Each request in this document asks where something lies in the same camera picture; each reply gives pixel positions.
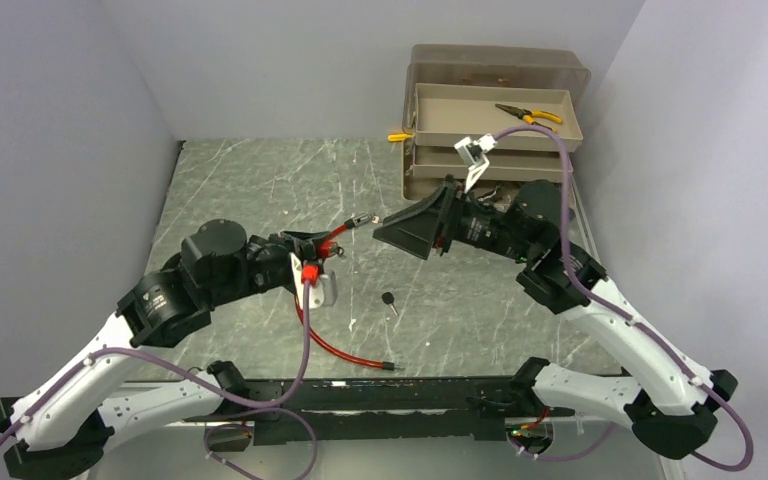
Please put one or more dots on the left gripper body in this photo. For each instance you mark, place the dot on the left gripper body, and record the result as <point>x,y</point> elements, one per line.
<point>270,267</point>

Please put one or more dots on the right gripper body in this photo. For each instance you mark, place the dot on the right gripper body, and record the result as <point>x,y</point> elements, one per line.
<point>484,226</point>

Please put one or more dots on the red cable lock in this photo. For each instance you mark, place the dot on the red cable lock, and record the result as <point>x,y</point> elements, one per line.
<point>357,329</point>

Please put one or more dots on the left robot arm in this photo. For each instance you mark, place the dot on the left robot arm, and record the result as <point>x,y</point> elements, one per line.
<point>64,427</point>

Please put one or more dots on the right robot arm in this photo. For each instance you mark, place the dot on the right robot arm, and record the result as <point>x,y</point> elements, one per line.
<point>668,401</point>

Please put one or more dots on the black head car key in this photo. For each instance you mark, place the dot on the black head car key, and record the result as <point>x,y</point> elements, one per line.
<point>388,299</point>

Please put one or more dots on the tools in bottom tray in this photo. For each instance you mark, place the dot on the tools in bottom tray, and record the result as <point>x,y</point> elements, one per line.
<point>500,195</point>

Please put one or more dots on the beige tiered toolbox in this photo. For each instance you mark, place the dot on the beige tiered toolbox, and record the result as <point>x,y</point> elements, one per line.
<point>456,91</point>

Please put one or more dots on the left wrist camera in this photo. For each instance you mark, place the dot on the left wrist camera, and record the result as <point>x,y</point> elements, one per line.
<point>313,282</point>

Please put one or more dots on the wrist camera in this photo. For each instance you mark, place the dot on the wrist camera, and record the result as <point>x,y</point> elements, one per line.
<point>313,282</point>
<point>473,153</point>

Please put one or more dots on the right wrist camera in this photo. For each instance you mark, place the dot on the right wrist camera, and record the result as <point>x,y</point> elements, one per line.
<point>473,153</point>

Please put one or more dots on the yellow handled screwdriver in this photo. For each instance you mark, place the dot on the yellow handled screwdriver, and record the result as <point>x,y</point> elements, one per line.
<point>399,137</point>

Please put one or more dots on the yellow handled pliers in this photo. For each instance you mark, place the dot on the yellow handled pliers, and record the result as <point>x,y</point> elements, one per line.
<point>531,117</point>

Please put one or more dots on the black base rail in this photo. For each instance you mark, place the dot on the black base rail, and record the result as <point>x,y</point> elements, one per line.
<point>483,408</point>

